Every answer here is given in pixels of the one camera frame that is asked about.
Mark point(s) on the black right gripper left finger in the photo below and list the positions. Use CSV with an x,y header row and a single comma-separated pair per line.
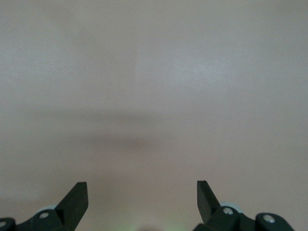
x,y
72,207

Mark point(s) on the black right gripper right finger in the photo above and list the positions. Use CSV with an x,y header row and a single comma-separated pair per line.
x,y
208,207

